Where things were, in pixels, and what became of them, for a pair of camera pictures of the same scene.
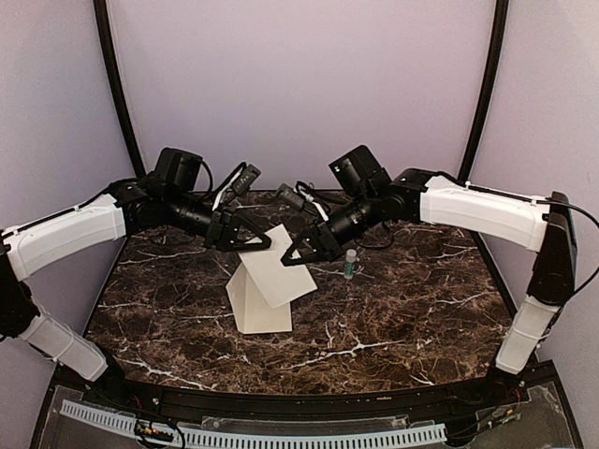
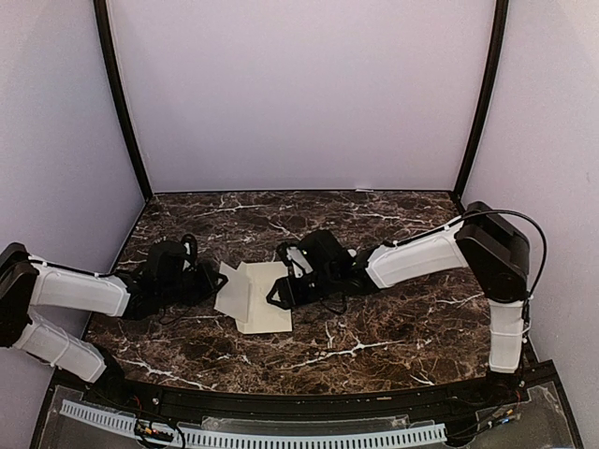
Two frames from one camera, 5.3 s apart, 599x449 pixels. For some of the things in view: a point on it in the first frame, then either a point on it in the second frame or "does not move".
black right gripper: [329, 250] to [289, 296]
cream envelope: [253, 311] does not move
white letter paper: [280, 283] to [233, 298]
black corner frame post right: [500, 26] does not move
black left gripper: [218, 234] to [209, 286]
